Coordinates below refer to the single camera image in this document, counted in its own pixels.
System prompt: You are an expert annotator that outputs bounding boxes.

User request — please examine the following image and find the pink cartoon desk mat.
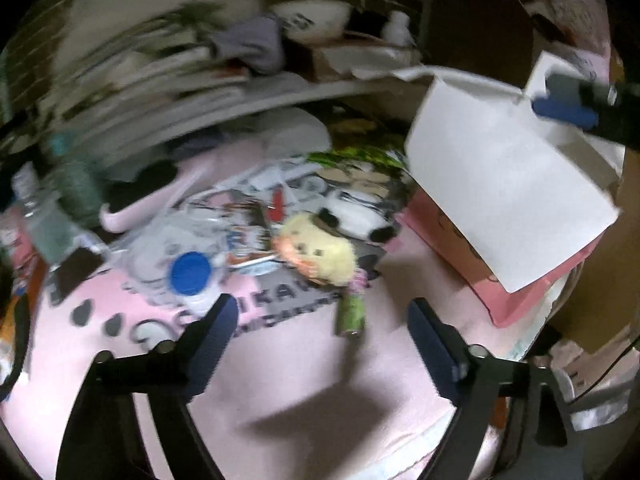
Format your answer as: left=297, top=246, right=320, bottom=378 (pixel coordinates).
left=0, top=150, right=501, bottom=480

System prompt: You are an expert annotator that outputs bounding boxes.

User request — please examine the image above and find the pink hairbrush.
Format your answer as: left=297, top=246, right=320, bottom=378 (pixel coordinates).
left=99, top=160, right=221, bottom=233

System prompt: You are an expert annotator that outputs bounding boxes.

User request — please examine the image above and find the cartoon wall poster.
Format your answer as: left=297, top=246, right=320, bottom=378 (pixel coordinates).
left=530, top=0, right=616, bottom=61

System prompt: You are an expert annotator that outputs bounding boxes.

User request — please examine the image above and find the small panda plush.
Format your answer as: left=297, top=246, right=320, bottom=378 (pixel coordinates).
left=312, top=195, right=401, bottom=246

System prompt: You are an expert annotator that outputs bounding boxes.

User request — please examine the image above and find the grey printed pouch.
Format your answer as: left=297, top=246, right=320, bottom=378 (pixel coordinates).
left=115, top=210, right=201, bottom=301

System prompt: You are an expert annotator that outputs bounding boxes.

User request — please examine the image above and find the white panda bowl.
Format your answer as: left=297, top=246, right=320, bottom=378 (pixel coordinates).
left=274, top=0, right=351, bottom=43

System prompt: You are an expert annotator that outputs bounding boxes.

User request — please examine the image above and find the purple cloth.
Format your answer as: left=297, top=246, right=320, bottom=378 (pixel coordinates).
left=210, top=15, right=288, bottom=76

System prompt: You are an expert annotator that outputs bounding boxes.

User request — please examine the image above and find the small white bottle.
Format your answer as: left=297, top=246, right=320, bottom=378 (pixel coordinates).
left=382, top=10, right=413, bottom=46

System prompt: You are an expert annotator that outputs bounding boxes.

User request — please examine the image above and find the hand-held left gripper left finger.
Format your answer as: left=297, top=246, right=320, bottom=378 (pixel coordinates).
left=60, top=292, right=240, bottom=480

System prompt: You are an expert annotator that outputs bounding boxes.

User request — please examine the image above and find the white fluffy fur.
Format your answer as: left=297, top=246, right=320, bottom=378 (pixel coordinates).
left=65, top=0, right=266, bottom=46

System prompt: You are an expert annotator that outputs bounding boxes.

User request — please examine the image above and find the clear liquid bottle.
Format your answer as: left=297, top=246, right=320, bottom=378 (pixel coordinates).
left=12, top=165, right=76, bottom=266

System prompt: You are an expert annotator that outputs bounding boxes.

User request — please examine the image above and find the small green tube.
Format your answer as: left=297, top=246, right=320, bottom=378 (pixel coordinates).
left=334, top=292, right=366, bottom=341

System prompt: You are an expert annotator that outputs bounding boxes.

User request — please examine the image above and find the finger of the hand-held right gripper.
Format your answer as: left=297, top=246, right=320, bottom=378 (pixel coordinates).
left=532, top=99, right=599, bottom=131
left=546, top=74, right=613, bottom=107

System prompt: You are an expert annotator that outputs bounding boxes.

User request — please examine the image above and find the small yellow plush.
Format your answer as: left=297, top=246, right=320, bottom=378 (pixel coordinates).
left=272, top=212, right=358, bottom=288

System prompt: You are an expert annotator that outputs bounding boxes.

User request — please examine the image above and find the green liquid bottle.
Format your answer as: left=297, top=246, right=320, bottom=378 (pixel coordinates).
left=47, top=132, right=108, bottom=226

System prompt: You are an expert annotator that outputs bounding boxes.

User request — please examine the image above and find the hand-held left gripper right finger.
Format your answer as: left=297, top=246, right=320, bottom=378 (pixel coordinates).
left=407, top=297, right=586, bottom=480

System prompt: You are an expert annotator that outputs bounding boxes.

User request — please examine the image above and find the stack of books and papers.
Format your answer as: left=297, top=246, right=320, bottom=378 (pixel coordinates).
left=30, top=5, right=261, bottom=151

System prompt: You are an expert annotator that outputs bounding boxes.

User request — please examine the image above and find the white bottle blue cap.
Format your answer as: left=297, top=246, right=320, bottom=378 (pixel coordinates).
left=170, top=251, right=226, bottom=316

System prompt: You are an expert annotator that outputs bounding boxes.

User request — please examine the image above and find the black card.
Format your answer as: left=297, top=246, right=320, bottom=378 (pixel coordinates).
left=47, top=247, right=108, bottom=306

